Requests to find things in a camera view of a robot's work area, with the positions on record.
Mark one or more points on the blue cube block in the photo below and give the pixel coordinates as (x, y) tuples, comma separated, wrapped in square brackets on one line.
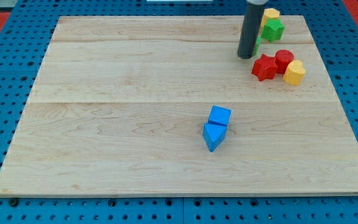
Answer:
[(219, 116)]

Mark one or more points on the blue triangular prism block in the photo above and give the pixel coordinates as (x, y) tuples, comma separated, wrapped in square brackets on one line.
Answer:
[(213, 135)]

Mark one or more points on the red star block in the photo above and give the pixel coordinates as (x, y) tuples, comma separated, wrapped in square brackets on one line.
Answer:
[(264, 68)]

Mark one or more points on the small green block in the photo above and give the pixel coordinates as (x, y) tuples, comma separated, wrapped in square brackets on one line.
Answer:
[(256, 46)]

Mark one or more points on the red cylinder block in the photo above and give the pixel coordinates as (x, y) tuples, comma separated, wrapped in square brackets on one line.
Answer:
[(282, 59)]

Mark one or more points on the yellow heart block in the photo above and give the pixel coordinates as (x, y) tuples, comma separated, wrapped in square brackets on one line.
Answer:
[(294, 73)]

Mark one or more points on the green star block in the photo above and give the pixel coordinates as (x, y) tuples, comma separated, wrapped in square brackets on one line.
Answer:
[(273, 30)]

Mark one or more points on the yellow hexagon block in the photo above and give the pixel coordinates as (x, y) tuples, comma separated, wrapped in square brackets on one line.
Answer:
[(269, 13)]

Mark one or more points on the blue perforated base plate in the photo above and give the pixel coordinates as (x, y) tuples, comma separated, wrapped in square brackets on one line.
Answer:
[(23, 42)]

